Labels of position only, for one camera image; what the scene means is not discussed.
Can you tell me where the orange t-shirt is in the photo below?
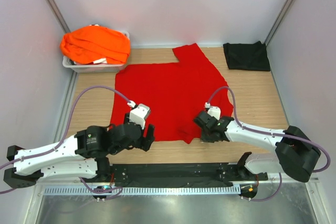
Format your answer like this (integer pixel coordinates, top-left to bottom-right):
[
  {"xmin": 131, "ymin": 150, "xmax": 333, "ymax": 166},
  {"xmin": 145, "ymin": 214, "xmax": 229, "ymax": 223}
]
[{"xmin": 59, "ymin": 25, "xmax": 131, "ymax": 65}]

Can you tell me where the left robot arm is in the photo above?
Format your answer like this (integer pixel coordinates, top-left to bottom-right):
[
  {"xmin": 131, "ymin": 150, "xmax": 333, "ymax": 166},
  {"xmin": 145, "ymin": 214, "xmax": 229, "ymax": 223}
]
[{"xmin": 3, "ymin": 122, "xmax": 155, "ymax": 189}]

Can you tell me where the red t-shirt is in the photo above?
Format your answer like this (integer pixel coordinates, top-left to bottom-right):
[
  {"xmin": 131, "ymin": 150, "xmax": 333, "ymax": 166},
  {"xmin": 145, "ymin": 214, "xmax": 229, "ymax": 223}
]
[{"xmin": 115, "ymin": 44, "xmax": 228, "ymax": 144}]

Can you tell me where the corner post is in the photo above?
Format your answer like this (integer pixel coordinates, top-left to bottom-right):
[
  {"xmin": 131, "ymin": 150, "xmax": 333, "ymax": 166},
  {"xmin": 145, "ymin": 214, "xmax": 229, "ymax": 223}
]
[
  {"xmin": 45, "ymin": 0, "xmax": 70, "ymax": 33},
  {"xmin": 264, "ymin": 0, "xmax": 295, "ymax": 46}
]

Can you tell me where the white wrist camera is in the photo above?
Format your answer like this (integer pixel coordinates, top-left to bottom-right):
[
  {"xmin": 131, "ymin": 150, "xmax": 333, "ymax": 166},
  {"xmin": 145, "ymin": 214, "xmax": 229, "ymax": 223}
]
[
  {"xmin": 127, "ymin": 100, "xmax": 151, "ymax": 130},
  {"xmin": 205, "ymin": 102, "xmax": 221, "ymax": 120}
]

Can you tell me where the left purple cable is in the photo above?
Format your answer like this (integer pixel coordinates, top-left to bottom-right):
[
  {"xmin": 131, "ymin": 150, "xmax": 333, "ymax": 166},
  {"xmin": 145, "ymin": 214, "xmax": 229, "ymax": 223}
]
[{"xmin": 0, "ymin": 85, "xmax": 135, "ymax": 200}]

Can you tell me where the white plastic basket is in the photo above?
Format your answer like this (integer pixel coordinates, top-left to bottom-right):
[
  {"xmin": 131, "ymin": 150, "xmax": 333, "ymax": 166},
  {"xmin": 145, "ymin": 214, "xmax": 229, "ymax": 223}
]
[{"xmin": 61, "ymin": 31, "xmax": 131, "ymax": 73}]

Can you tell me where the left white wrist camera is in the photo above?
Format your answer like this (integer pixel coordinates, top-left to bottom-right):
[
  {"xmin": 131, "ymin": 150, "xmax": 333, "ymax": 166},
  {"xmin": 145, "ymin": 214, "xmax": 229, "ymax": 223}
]
[{"xmin": 127, "ymin": 100, "xmax": 151, "ymax": 130}]

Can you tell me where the white red garment in basket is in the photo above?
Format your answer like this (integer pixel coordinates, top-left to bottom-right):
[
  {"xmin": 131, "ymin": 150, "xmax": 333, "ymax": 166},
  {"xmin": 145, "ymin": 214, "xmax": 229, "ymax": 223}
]
[{"xmin": 74, "ymin": 58, "xmax": 107, "ymax": 65}]

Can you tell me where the left corner post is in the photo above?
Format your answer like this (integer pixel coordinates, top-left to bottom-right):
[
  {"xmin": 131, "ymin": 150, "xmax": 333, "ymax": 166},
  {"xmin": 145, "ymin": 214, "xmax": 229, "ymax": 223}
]
[{"xmin": 45, "ymin": 0, "xmax": 70, "ymax": 33}]

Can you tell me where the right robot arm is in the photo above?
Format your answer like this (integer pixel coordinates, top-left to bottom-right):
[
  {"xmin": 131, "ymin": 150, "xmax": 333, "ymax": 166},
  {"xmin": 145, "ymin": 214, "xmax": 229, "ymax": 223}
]
[{"xmin": 194, "ymin": 111, "xmax": 321, "ymax": 183}]

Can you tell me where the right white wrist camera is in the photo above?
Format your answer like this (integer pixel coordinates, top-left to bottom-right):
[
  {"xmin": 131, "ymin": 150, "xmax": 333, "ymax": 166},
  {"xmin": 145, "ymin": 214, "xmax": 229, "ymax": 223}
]
[{"xmin": 205, "ymin": 102, "xmax": 221, "ymax": 120}]

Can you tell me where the slotted cable duct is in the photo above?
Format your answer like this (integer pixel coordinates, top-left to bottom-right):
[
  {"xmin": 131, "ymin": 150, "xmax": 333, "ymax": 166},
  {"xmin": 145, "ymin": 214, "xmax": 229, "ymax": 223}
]
[{"xmin": 44, "ymin": 184, "xmax": 241, "ymax": 196}]

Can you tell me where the folded black t-shirt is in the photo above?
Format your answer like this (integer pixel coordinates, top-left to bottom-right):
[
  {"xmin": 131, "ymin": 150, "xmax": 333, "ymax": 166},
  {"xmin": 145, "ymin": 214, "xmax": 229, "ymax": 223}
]
[{"xmin": 223, "ymin": 41, "xmax": 270, "ymax": 71}]

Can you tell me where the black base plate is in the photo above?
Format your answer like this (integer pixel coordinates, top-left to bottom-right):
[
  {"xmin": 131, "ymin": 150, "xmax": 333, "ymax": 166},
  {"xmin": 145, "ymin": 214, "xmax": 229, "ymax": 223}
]
[{"xmin": 102, "ymin": 163, "xmax": 268, "ymax": 188}]

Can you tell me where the right corner post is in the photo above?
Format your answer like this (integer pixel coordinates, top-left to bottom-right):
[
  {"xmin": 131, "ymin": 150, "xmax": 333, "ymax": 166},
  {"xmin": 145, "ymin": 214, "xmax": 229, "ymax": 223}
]
[{"xmin": 264, "ymin": 0, "xmax": 295, "ymax": 46}]

